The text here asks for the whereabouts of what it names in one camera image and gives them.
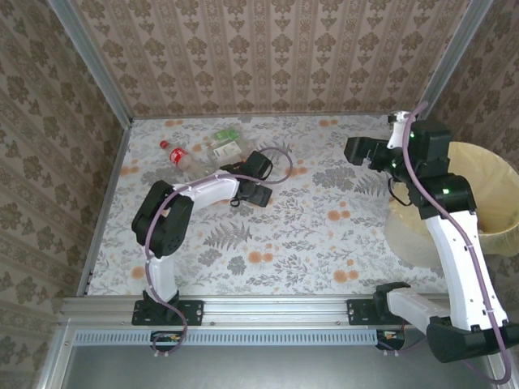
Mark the square clear white-label bottle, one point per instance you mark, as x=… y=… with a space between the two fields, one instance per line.
x=227 y=152

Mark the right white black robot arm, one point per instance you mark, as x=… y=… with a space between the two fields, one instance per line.
x=458 y=263

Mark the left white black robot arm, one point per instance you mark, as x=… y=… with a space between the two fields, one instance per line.
x=211 y=188

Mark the translucent yellow bin liner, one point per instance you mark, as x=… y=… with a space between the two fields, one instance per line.
x=494 y=190

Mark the cream round waste bin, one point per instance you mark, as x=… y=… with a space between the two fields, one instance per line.
x=405 y=239

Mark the red label cola bottle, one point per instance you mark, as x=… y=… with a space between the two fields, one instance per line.
x=178 y=155

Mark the floral print tablecloth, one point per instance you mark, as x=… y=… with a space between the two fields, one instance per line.
x=304 y=251

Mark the grey metal panel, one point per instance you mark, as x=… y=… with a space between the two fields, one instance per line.
x=263 y=368

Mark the aluminium frame post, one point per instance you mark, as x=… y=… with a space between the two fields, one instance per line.
x=93 y=65
x=454 y=52

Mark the aluminium table side rail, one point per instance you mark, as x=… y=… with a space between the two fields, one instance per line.
x=101 y=227

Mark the aluminium lower frame bar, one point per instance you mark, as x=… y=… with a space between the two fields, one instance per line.
x=54 y=360

